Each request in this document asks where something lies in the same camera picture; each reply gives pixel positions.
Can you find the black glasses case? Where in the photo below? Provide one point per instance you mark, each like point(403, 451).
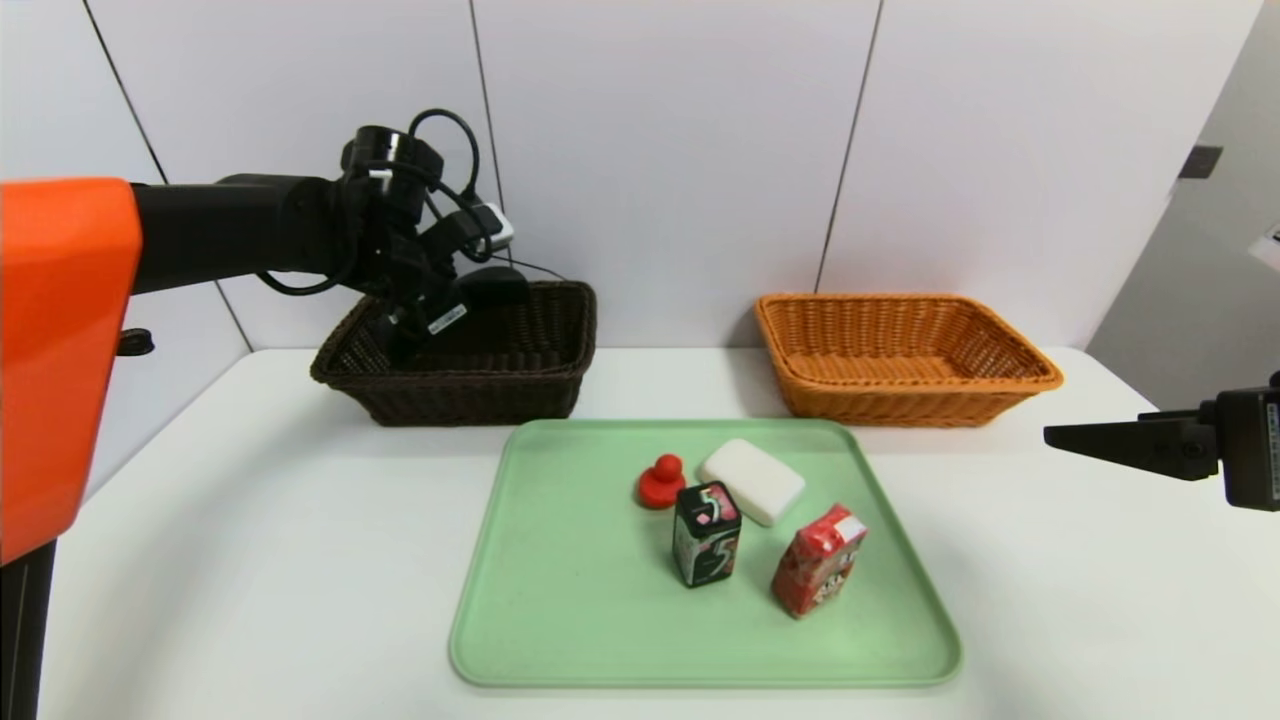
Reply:
point(495, 288)

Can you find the red snack packet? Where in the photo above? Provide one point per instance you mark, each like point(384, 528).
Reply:
point(812, 572)

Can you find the white soap bar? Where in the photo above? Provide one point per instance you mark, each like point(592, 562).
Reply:
point(752, 480)

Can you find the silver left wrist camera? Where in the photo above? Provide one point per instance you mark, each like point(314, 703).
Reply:
point(495, 225)

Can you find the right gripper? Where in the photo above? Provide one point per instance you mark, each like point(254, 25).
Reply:
point(1251, 450)

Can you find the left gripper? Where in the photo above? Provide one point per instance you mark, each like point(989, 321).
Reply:
point(443, 320)

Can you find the light green plastic tray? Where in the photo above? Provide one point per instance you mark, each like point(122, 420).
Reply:
point(580, 600)

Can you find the dark wall bracket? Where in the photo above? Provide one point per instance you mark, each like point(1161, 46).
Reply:
point(1199, 163)

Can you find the dark brown wicker basket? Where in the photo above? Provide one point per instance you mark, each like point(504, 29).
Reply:
point(480, 400)

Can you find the small red rubber toy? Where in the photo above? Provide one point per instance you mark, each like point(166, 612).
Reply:
point(660, 488)

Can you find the orange wicker basket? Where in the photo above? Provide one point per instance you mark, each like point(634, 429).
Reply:
point(900, 405)

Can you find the black gum box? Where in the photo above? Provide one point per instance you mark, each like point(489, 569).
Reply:
point(705, 545)

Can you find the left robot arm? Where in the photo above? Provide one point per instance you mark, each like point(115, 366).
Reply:
point(230, 225)

